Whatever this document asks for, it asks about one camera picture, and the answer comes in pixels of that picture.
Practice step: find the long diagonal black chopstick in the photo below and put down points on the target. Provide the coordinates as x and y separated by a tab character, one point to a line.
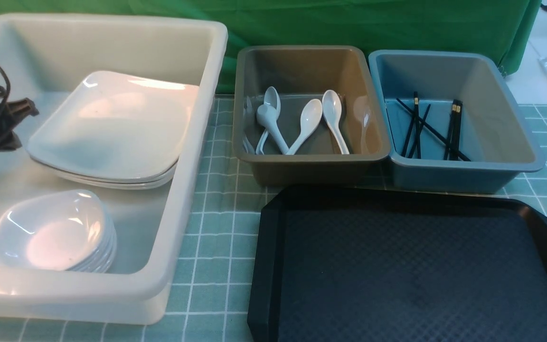
446	142

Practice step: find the stack of white bowls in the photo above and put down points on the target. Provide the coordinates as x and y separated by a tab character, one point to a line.
62	231

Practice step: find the white spoon in bin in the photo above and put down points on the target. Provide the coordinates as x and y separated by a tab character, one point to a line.
332	111

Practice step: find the white spoon underneath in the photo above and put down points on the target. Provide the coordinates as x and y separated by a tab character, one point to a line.
272	98

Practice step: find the black serving tray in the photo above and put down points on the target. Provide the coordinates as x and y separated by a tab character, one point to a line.
367	265

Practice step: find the stack of white plates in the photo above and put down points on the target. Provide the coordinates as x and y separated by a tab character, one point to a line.
160	180

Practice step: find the grey-white spoon on top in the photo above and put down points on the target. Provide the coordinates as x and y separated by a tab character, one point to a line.
271	128

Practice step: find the brown plastic bin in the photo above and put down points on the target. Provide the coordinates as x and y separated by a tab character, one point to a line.
300	74

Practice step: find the green checked tablecloth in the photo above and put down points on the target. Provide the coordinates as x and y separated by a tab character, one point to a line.
210	290

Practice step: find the large white plastic tub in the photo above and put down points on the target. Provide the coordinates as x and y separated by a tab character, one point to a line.
44	57

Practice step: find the white ceramic spoon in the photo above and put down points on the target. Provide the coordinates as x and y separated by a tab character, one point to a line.
309	121

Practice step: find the black chopstick in bin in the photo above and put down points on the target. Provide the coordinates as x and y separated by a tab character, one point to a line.
420	135

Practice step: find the large white square plate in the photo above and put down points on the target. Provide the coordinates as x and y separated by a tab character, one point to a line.
116	127

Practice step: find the blue plastic bin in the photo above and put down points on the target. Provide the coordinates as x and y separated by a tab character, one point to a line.
494	134

